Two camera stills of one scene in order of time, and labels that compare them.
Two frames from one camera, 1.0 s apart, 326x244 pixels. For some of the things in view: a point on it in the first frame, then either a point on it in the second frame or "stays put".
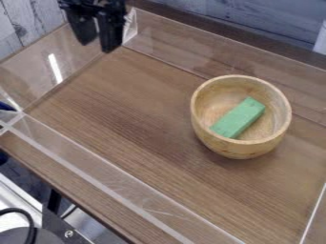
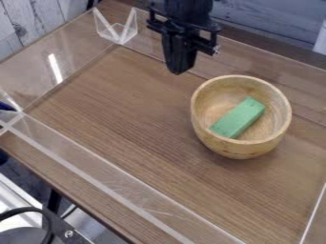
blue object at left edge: (6, 106) stays put
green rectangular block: (237, 120) stays put
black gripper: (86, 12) -> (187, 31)
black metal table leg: (55, 224) stays put
